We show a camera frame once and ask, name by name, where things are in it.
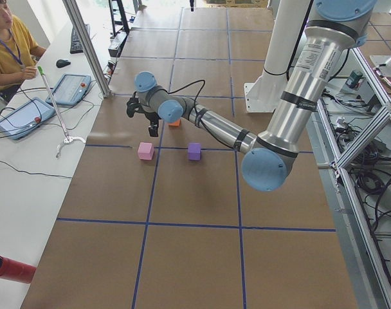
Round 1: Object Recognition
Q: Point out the blue teach pendant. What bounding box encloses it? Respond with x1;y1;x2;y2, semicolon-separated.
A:
52;73;92;107
0;97;55;140

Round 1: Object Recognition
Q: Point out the aluminium side frame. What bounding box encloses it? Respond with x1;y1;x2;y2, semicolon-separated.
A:
312;49;391;308

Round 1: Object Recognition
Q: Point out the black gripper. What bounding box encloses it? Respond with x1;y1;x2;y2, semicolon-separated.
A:
143;111;159;137

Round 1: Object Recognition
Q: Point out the black keyboard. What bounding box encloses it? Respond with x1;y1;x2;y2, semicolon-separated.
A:
69;27;84;54

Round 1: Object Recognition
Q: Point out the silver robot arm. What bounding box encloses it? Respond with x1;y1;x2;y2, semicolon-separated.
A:
127;1;376;191

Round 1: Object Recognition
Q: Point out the red cylinder tube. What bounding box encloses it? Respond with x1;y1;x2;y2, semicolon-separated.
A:
0;256;36;284

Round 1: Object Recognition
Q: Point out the far blue teach pendant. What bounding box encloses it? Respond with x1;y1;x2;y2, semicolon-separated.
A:
52;73;92;107

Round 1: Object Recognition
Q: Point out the aluminium frame post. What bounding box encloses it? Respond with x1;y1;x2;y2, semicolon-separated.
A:
62;0;112;98

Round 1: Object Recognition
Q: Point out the black computer mouse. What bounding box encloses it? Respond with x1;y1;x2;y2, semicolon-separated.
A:
56;59;71;68

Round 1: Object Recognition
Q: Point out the orange foam cube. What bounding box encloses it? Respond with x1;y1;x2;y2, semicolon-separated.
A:
168;119;181;127

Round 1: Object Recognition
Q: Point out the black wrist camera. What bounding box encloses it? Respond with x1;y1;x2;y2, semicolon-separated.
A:
126;97;141;118

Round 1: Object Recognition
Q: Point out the purple foam cube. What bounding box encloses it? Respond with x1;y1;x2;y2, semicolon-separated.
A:
187;142;201;161

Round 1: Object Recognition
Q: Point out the pink foam cube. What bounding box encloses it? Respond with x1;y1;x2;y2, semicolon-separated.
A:
137;142;154;160

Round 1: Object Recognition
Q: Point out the near blue teach pendant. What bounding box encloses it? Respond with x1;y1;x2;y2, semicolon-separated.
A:
0;97;55;140

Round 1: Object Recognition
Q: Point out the person in yellow shirt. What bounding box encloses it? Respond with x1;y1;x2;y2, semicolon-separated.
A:
0;1;46;102

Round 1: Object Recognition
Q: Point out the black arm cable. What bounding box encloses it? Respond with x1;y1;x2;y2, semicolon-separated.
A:
168;79;206;107

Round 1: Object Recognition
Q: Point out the green power adapter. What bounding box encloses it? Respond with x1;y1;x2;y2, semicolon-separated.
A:
346;70;363;89

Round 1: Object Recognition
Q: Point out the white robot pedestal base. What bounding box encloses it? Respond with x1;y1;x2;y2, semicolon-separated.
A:
244;0;313;113

